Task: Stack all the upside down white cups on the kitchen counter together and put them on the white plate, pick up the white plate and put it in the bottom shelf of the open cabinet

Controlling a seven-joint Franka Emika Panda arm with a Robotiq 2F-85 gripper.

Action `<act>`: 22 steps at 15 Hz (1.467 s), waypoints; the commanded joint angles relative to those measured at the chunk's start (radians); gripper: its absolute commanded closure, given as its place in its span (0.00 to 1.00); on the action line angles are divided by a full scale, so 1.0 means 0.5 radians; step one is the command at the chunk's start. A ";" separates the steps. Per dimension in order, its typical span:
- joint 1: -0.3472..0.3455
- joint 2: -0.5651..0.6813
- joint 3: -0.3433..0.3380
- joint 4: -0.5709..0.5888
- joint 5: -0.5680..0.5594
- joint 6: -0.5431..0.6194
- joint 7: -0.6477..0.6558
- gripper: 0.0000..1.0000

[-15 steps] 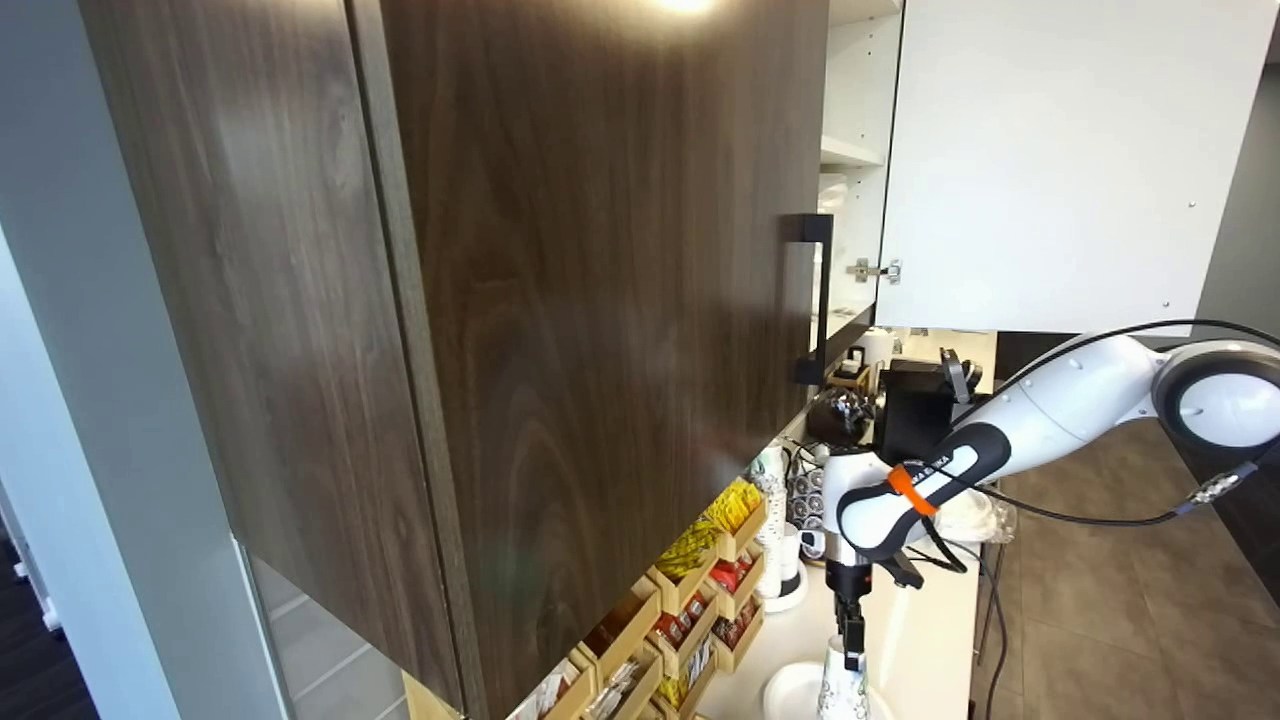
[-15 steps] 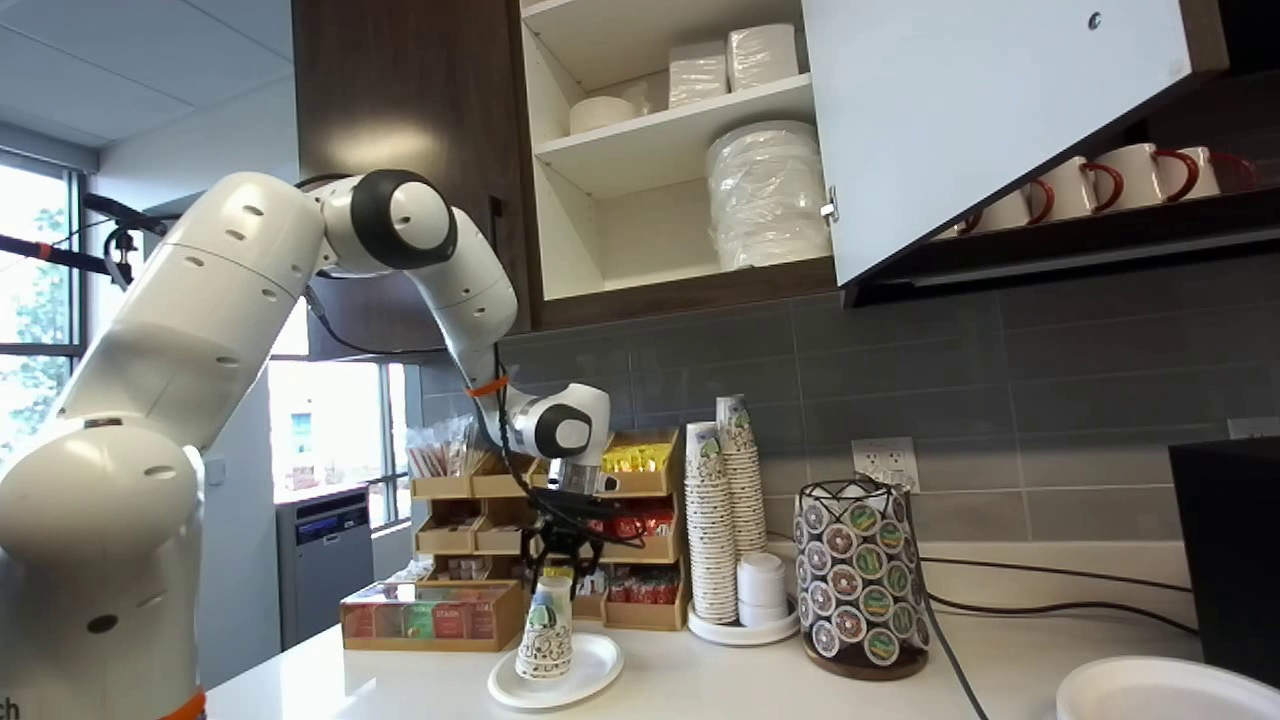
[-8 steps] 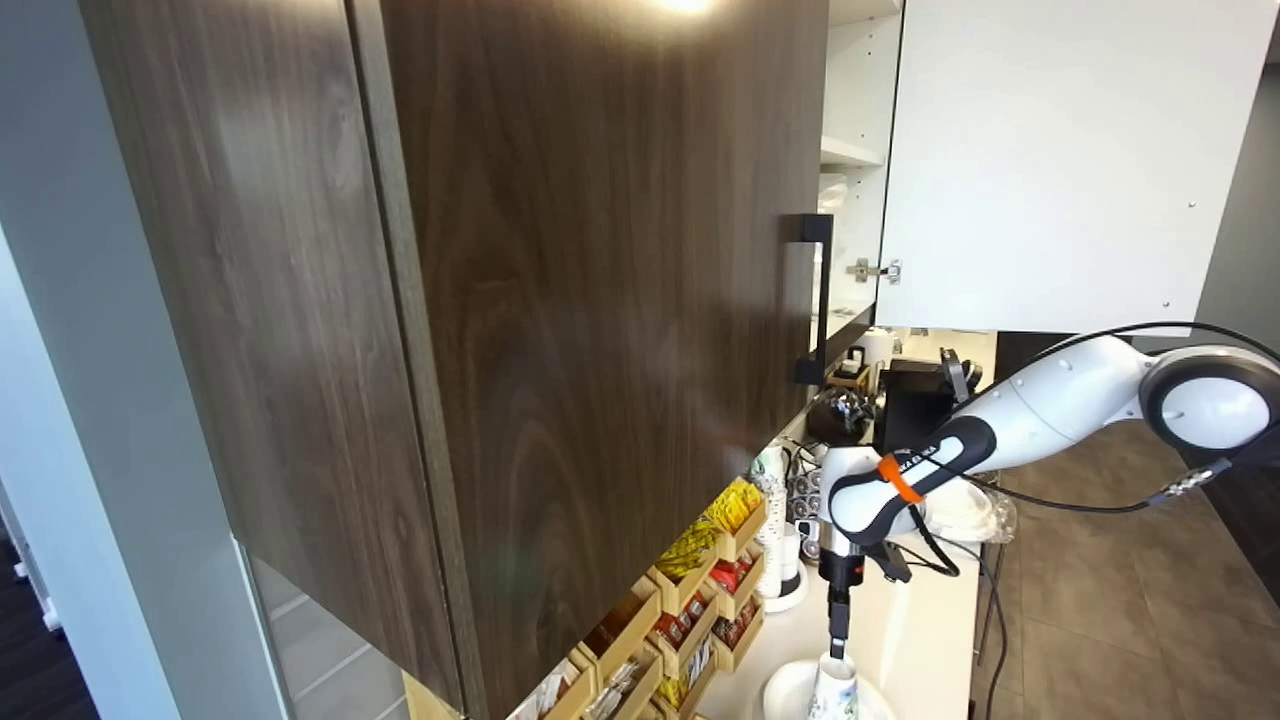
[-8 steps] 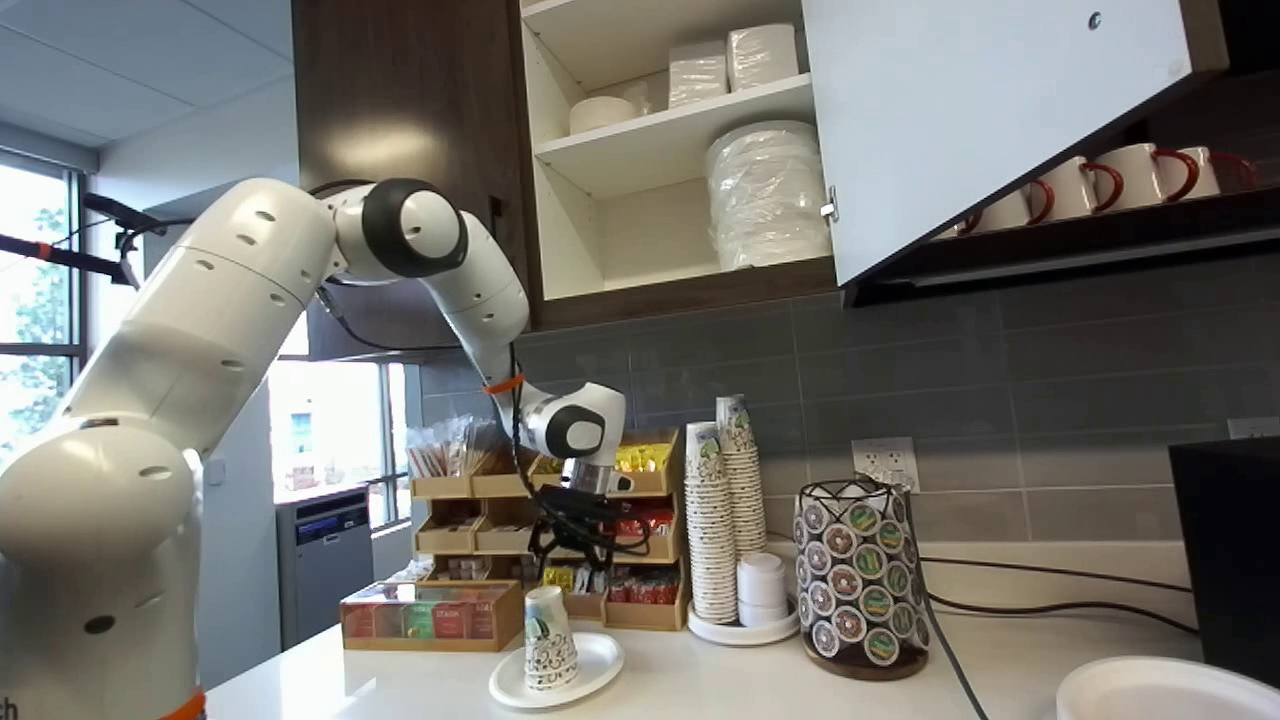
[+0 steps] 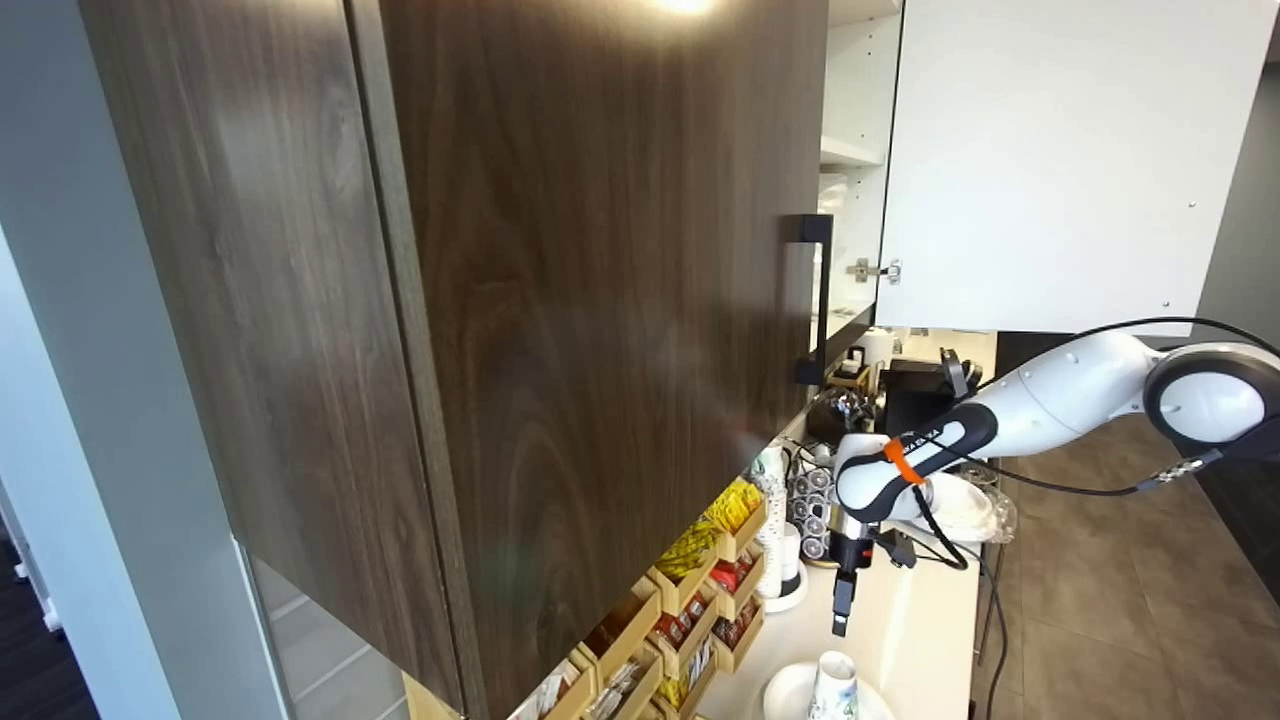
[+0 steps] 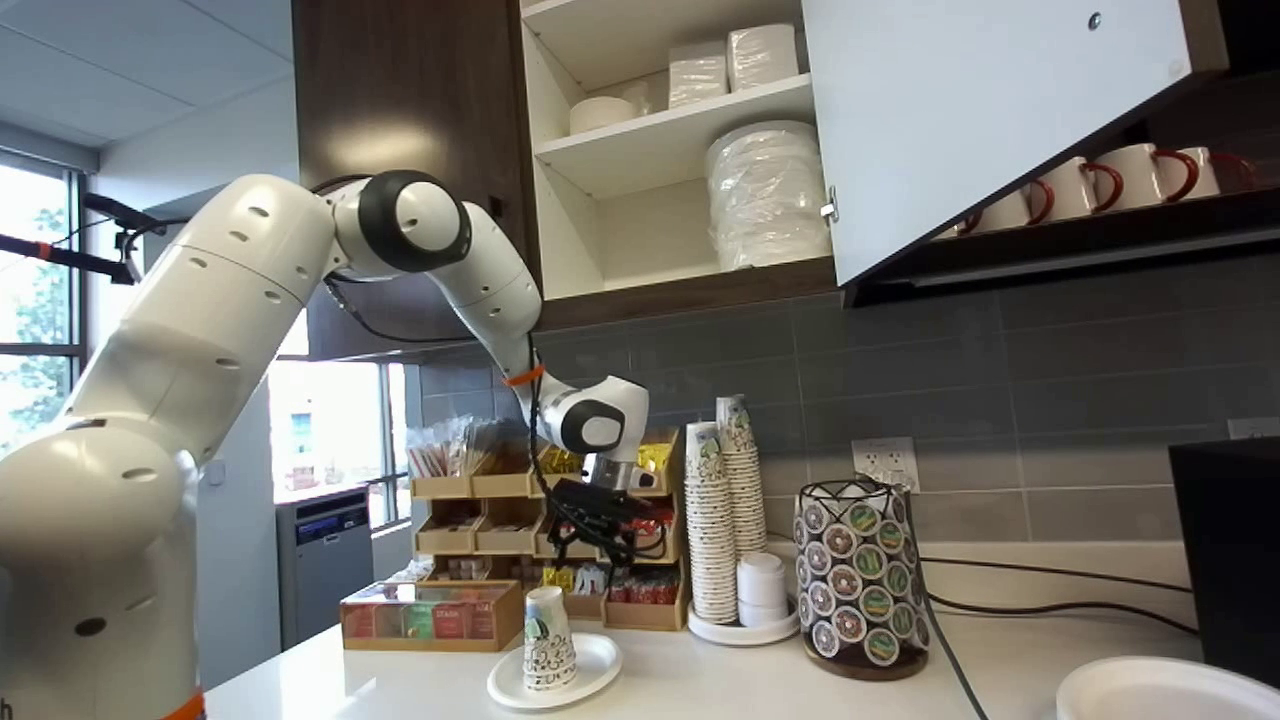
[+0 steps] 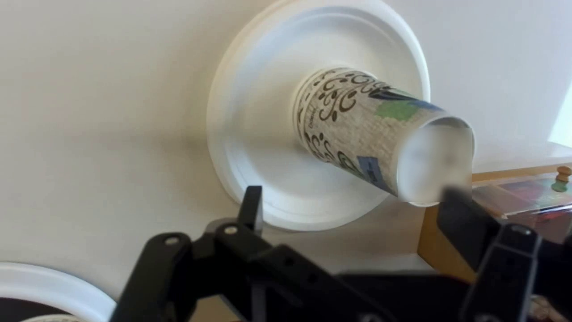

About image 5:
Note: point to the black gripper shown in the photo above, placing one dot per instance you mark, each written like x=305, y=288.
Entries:
x=848, y=556

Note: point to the white plate under cup stacks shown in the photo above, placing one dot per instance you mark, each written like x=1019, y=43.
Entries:
x=784, y=607

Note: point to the dark wood cabinet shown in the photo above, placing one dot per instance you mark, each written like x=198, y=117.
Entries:
x=534, y=265

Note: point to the single white paper plate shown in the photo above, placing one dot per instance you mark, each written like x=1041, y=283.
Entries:
x=784, y=703

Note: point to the metal door hinge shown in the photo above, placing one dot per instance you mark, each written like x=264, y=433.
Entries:
x=873, y=268

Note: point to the gold packets pile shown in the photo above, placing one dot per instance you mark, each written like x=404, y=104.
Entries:
x=695, y=550

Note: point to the white cabinet door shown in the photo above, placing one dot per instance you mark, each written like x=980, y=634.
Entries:
x=1067, y=146

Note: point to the black coffee machine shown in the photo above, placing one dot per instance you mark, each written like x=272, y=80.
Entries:
x=915, y=394

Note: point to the yellow packets pile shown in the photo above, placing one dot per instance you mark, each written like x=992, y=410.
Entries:
x=743, y=506

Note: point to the shorter stack of paper cups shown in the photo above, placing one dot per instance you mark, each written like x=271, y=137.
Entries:
x=770, y=522

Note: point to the small black rounded appliance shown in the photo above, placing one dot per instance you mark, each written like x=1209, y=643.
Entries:
x=824, y=424

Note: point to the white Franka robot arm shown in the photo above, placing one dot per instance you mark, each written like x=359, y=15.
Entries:
x=1067, y=384

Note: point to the wooden condiment organizer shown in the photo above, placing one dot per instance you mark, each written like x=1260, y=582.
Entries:
x=624, y=643

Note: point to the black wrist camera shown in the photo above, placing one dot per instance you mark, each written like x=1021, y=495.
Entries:
x=902, y=550

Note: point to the red packets pile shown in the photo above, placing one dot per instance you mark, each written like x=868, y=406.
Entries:
x=726, y=579

